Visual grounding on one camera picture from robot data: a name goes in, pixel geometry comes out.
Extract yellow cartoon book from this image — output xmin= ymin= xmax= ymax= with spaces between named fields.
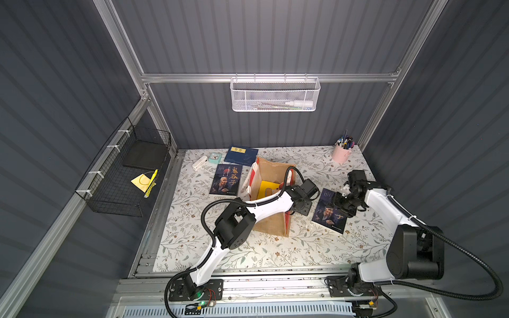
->
xmin=257 ymin=180 xmax=280 ymax=200

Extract jute canvas Christmas bag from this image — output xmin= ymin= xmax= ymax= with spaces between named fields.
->
xmin=238 ymin=156 xmax=291 ymax=237

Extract floral table cloth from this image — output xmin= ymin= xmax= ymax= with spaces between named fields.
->
xmin=151 ymin=146 xmax=392 ymax=273

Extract mint green small box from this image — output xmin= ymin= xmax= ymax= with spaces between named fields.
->
xmin=208 ymin=152 xmax=222 ymax=164

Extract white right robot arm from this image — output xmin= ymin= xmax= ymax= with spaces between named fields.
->
xmin=333 ymin=170 xmax=445 ymax=296

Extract white wire basket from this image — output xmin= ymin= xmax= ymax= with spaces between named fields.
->
xmin=229 ymin=75 xmax=321 ymax=112

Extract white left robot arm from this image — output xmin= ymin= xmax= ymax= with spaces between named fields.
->
xmin=182 ymin=179 xmax=319 ymax=300

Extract pink pen cup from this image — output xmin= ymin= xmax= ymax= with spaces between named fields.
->
xmin=332 ymin=129 xmax=355 ymax=164

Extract dark portrait book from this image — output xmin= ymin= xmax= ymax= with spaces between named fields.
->
xmin=311 ymin=188 xmax=347 ymax=234
xmin=209 ymin=164 xmax=243 ymax=197

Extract black wire wall basket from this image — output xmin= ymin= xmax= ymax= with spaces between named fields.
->
xmin=76 ymin=119 xmax=172 ymax=217

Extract blue book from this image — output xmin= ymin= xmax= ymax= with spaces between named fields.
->
xmin=224 ymin=146 xmax=258 ymax=166

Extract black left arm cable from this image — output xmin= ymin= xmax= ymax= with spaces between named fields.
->
xmin=164 ymin=166 xmax=307 ymax=318

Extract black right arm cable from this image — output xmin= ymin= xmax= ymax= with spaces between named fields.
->
xmin=357 ymin=182 xmax=504 ymax=318

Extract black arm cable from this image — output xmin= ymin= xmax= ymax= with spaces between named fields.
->
xmin=357 ymin=182 xmax=504 ymax=318
xmin=164 ymin=166 xmax=307 ymax=318

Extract yellow sticky note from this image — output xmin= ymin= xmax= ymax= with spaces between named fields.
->
xmin=131 ymin=172 xmax=156 ymax=193

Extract white marker in basket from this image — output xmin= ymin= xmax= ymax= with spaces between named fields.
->
xmin=285 ymin=100 xmax=314 ymax=109

